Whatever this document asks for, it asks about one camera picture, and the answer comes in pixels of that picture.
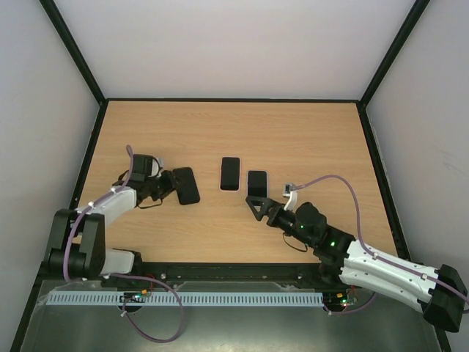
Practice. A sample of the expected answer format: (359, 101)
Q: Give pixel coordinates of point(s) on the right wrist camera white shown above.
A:
(291, 194)

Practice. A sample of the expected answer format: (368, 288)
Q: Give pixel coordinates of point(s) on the black enclosure frame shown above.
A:
(412, 18)

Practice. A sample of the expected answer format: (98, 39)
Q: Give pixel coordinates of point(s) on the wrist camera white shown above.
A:
(156, 167)
(291, 194)

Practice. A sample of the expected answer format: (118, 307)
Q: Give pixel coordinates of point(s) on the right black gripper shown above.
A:
(273, 212)

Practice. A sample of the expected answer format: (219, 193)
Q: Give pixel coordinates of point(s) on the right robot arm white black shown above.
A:
(439, 294)

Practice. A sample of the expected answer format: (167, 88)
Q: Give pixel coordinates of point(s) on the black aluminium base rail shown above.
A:
(300, 275)

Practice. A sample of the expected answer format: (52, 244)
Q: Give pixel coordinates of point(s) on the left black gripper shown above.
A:
(171, 184)

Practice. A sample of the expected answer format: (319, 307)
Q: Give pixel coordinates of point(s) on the black phone case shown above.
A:
(187, 190)

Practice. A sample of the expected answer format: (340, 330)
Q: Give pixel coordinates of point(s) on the white slotted cable duct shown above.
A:
(187, 299)

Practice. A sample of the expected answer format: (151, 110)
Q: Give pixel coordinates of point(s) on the pink phone case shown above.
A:
(240, 174)

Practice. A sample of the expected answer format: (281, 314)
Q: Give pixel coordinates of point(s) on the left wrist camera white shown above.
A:
(156, 167)

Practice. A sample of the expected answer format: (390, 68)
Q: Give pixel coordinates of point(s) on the lilac magsafe phone case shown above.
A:
(267, 183)

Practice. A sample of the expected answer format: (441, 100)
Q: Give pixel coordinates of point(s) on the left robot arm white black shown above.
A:
(76, 245)

